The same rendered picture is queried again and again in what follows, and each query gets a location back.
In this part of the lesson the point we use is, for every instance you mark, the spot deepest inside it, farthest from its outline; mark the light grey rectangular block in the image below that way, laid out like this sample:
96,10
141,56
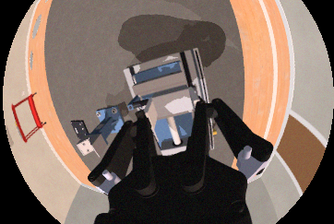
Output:
172,100

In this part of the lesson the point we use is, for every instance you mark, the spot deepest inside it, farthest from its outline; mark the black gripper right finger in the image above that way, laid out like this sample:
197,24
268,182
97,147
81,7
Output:
251,151

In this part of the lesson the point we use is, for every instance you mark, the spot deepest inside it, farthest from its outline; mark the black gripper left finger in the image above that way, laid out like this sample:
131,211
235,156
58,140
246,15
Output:
114,164

